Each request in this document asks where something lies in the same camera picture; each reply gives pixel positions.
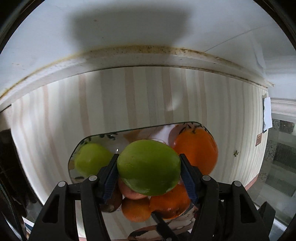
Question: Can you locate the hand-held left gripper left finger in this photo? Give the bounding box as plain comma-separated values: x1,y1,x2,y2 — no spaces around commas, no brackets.
28,153,121,241

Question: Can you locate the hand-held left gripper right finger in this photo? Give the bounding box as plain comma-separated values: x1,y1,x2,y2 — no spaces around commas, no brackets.
179,153,270,241

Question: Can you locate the dark red apple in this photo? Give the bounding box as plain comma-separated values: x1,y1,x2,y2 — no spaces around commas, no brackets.
118,178,148,200

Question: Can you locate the green apple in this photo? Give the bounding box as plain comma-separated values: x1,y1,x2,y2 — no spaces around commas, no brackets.
74,143,115,179
117,139,181,196

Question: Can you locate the small orange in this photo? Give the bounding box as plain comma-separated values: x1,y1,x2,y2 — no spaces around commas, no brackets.
149,183,191,219
121,197,153,222

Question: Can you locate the large orange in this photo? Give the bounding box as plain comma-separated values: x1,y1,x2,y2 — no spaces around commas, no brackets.
171,128,218,177

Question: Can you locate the floral oval plate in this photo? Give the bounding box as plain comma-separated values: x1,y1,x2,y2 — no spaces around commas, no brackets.
68,121,219,215

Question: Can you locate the striped tablecloth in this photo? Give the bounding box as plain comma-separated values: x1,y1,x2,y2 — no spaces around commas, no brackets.
0,66,270,241

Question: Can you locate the frosted glass sliding door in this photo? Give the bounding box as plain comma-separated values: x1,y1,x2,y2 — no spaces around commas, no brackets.
254,97,296,226

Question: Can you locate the white paper on wall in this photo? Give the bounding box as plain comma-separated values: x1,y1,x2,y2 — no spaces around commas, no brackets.
263,97,273,134

